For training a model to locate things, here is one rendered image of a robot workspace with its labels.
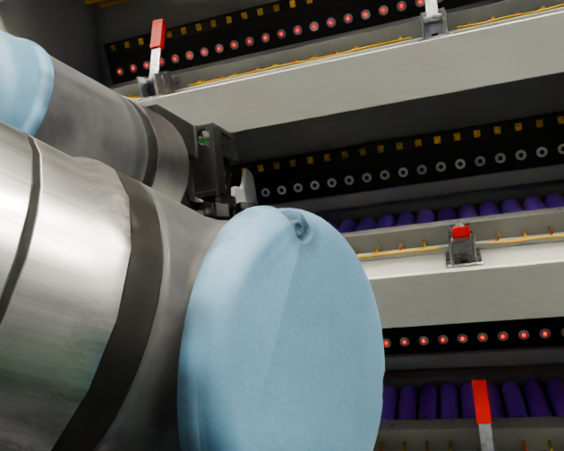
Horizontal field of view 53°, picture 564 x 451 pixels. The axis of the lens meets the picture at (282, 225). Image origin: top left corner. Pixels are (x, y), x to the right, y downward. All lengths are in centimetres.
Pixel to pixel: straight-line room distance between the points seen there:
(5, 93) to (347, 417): 19
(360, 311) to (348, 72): 34
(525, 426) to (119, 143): 41
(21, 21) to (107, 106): 43
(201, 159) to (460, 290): 23
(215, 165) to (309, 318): 32
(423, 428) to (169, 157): 34
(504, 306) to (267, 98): 26
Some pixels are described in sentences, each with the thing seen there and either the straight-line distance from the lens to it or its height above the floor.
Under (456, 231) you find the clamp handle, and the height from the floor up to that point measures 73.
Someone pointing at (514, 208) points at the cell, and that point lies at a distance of 56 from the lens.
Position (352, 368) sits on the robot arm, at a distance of 17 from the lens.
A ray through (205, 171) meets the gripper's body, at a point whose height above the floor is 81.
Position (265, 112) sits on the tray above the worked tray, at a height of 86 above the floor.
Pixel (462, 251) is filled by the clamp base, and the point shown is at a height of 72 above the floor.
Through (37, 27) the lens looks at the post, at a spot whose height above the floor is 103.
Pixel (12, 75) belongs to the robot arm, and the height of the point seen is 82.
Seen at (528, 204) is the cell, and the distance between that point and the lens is 58.
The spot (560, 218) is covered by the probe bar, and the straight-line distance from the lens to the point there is 52.
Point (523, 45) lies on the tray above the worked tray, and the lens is 50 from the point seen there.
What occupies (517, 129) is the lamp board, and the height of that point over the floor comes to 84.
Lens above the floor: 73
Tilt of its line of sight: 4 degrees up
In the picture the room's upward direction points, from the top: 6 degrees counter-clockwise
